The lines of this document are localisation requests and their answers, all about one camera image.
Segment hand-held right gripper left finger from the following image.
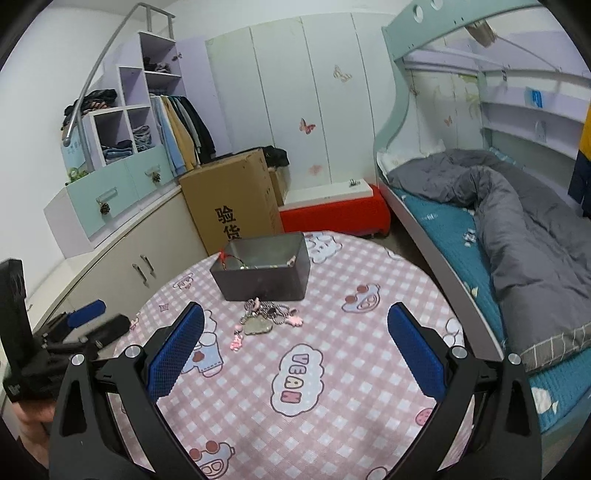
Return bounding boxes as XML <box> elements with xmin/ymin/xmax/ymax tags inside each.
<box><xmin>48</xmin><ymin>301</ymin><xmax>213</xmax><ymax>480</ymax></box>

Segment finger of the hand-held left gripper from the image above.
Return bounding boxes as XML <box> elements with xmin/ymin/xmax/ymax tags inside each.
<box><xmin>46</xmin><ymin>314</ymin><xmax>130</xmax><ymax>365</ymax></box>
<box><xmin>44</xmin><ymin>299</ymin><xmax>107</xmax><ymax>340</ymax></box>

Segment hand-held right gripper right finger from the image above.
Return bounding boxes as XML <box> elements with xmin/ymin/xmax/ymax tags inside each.
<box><xmin>387</xmin><ymin>302</ymin><xmax>543</xmax><ymax>480</ymax></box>

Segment silver chain keychain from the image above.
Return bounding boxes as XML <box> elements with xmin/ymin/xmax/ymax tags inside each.
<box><xmin>238</xmin><ymin>298</ymin><xmax>289</xmax><ymax>337</ymax></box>

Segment grey metal box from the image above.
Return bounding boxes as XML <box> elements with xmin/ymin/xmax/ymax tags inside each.
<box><xmin>210</xmin><ymin>232</ymin><xmax>311</xmax><ymax>302</ymax></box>

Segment person's left hand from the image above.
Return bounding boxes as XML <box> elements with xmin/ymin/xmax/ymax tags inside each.
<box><xmin>16</xmin><ymin>398</ymin><xmax>55</xmax><ymax>468</ymax></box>

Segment low white cabinet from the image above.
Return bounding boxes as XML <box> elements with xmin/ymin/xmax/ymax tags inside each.
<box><xmin>23</xmin><ymin>185</ymin><xmax>208</xmax><ymax>333</ymax></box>

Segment teal drawer unit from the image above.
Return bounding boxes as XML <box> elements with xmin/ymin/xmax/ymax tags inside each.
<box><xmin>44</xmin><ymin>145</ymin><xmax>183</xmax><ymax>259</ymax></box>

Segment pink checkered round table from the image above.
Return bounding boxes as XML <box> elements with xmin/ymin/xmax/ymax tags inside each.
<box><xmin>108</xmin><ymin>230</ymin><xmax>476</xmax><ymax>480</ymax></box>

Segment teal bedsheet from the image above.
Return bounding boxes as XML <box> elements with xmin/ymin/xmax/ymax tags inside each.
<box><xmin>392</xmin><ymin>185</ymin><xmax>591</xmax><ymax>435</ymax></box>

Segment grey duvet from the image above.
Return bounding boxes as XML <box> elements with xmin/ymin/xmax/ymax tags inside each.
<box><xmin>387</xmin><ymin>148</ymin><xmax>591</xmax><ymax>370</ymax></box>

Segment red storage bench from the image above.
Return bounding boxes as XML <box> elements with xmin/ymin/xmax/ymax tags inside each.
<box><xmin>278</xmin><ymin>185</ymin><xmax>389</xmax><ymax>236</ymax></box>

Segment folded jeans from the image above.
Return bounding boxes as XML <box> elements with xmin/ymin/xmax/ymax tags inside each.
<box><xmin>102</xmin><ymin>141</ymin><xmax>134</xmax><ymax>162</ymax></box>

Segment tall cardboard box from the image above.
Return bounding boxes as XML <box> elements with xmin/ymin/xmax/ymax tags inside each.
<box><xmin>179</xmin><ymin>148</ymin><xmax>283</xmax><ymax>257</ymax></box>

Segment folded grey clothes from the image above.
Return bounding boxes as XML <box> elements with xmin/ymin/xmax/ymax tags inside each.
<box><xmin>131</xmin><ymin>126</ymin><xmax>154</xmax><ymax>151</ymax></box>

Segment white board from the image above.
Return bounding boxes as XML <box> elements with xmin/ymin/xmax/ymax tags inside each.
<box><xmin>283</xmin><ymin>181</ymin><xmax>377</xmax><ymax>206</ymax></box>

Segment light blue hanging shirt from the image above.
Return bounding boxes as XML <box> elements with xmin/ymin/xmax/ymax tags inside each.
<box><xmin>150</xmin><ymin>95</ymin><xmax>183</xmax><ymax>178</ymax></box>

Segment yellow hanging coat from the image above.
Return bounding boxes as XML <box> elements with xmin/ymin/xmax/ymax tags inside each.
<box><xmin>164</xmin><ymin>97</ymin><xmax>199</xmax><ymax>171</ymax></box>

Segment pile of dark clothes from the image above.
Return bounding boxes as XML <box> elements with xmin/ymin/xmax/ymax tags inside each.
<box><xmin>62</xmin><ymin>89</ymin><xmax>118</xmax><ymax>130</ymax></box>

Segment black hanging jacket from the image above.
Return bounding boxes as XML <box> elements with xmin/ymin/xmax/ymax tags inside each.
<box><xmin>178</xmin><ymin>96</ymin><xmax>217</xmax><ymax>163</ymax></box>

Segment black bag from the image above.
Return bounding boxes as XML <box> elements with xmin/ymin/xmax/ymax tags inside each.
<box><xmin>263</xmin><ymin>145</ymin><xmax>291</xmax><ymax>169</ymax></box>

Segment purple stair shelf unit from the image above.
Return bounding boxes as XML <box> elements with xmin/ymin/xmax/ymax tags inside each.
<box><xmin>60</xmin><ymin>31</ymin><xmax>232</xmax><ymax>185</ymax></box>

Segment grey metal handrail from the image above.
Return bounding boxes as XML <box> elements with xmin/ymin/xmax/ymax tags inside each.
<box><xmin>65</xmin><ymin>2</ymin><xmax>176</xmax><ymax>145</ymax></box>

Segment yellow and navy jacket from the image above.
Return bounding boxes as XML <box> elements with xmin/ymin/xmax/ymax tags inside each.
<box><xmin>567</xmin><ymin>138</ymin><xmax>591</xmax><ymax>204</ymax></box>

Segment white wardrobe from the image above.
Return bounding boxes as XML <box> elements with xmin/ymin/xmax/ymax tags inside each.
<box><xmin>205</xmin><ymin>13</ymin><xmax>411</xmax><ymax>195</ymax></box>

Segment brown cardboard piece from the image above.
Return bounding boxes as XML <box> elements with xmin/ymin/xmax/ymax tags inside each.
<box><xmin>466</xmin><ymin>21</ymin><xmax>499</xmax><ymax>47</ymax></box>

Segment teal bunk bed frame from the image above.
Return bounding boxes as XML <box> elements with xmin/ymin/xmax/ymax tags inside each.
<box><xmin>373</xmin><ymin>0</ymin><xmax>591</xmax><ymax>462</ymax></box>

